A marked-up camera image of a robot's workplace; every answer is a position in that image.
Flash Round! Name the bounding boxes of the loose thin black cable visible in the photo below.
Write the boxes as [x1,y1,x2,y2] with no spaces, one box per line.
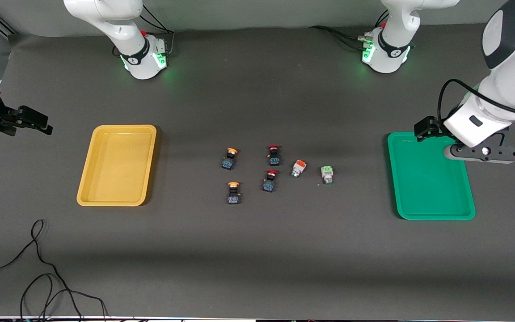
[0,219,109,322]

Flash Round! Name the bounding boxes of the aluminium frame rail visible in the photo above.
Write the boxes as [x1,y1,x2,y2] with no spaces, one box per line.
[0,13,18,37]

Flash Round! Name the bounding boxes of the orange and white button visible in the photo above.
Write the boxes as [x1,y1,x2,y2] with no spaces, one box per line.
[290,159,308,178]

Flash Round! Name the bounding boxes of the black left arm base cables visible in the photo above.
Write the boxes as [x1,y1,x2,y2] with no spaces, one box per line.
[308,9,390,51]

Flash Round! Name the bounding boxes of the black right arm base cables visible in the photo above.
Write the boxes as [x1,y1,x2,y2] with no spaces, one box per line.
[139,4,176,58]

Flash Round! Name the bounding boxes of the black arm base cables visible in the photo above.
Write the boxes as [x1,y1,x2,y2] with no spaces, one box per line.
[139,4,176,58]
[308,9,390,51]

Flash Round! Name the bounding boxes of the yellow push button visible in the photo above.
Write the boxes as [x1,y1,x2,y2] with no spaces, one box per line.
[221,148,239,171]
[227,181,241,205]

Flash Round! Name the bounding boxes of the dark grey table mat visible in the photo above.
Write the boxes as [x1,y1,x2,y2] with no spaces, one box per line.
[0,17,515,319]

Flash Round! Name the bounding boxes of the yellow plastic tray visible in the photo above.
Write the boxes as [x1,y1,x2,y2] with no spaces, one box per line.
[76,124,157,207]

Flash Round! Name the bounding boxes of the green plastic tray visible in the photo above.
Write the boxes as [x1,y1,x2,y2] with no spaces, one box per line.
[387,131,476,220]

